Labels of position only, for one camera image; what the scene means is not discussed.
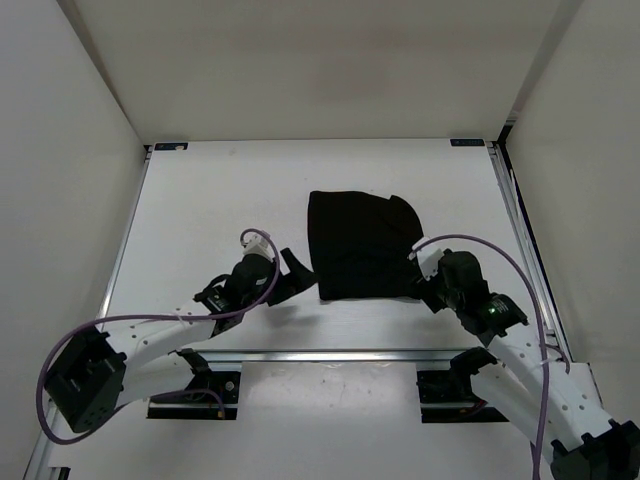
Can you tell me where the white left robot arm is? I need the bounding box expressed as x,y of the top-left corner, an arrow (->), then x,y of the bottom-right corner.
44,248 -> 317,434

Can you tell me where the aluminium table edge rail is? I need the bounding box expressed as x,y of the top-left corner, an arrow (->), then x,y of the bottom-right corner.
198,349 -> 463,364

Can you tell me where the aluminium right side rail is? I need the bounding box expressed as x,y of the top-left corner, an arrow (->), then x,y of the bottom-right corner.
487,142 -> 573,360

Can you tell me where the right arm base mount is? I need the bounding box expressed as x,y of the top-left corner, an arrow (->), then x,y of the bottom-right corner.
416,347 -> 507,424

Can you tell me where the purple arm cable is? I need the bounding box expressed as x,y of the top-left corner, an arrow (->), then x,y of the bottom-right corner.
412,234 -> 571,480
37,228 -> 281,445

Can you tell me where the blue label right corner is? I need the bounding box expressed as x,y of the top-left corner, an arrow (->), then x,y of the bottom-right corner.
450,138 -> 485,147

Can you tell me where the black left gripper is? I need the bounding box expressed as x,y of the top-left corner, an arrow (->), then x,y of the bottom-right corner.
243,248 -> 319,310

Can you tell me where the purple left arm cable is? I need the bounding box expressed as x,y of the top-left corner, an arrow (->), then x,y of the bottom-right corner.
37,228 -> 281,445

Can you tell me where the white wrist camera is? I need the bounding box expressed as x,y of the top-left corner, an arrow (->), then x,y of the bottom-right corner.
241,234 -> 273,262
408,245 -> 445,280

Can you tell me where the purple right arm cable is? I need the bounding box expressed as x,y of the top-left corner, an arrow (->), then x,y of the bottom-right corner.
412,234 -> 571,480

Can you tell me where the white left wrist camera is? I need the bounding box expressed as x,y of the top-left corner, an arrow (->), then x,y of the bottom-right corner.
241,234 -> 273,262

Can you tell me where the blue label corner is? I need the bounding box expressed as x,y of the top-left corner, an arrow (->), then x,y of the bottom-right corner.
154,142 -> 189,151
450,138 -> 485,147

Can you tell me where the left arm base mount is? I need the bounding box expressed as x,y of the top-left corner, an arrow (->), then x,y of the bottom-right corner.
147,349 -> 242,421

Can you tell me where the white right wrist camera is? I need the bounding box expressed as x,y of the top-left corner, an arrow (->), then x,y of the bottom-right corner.
408,245 -> 445,280

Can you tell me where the blue label left corner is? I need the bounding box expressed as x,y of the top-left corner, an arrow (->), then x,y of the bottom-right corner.
154,142 -> 189,151

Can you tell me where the black skirt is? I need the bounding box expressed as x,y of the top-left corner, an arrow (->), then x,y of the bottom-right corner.
307,191 -> 424,301

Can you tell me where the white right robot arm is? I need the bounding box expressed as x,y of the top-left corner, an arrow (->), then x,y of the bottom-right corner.
416,249 -> 639,479

